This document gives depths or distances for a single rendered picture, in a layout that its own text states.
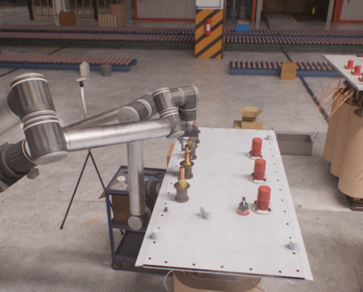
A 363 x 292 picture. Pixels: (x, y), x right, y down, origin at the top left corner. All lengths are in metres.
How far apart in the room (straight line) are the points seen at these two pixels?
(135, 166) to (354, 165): 2.88
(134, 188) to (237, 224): 0.75
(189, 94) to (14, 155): 1.26
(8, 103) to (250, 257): 1.26
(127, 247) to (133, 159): 1.62
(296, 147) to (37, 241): 3.85
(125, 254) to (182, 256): 1.98
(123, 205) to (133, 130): 1.56
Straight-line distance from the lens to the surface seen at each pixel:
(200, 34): 12.50
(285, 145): 5.95
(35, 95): 1.68
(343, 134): 4.93
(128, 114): 2.23
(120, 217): 3.42
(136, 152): 2.33
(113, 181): 3.40
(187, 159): 2.35
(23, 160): 2.71
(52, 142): 1.62
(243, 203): 2.05
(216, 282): 2.12
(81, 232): 4.31
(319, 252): 4.16
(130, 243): 3.86
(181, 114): 2.21
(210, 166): 2.55
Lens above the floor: 2.55
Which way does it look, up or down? 26 degrees down
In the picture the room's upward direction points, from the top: straight up
